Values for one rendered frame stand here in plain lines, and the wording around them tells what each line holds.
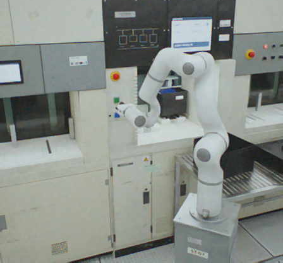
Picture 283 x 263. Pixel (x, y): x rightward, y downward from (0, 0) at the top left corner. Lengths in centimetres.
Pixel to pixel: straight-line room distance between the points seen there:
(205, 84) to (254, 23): 103
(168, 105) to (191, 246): 119
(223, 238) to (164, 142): 87
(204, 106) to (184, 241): 68
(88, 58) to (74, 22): 21
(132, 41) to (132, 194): 105
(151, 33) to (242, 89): 82
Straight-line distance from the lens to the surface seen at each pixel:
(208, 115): 154
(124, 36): 205
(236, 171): 216
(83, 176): 223
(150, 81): 162
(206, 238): 173
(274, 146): 240
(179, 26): 218
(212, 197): 169
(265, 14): 254
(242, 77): 249
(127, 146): 224
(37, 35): 196
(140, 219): 255
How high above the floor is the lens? 177
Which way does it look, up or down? 19 degrees down
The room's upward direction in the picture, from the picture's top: 1 degrees counter-clockwise
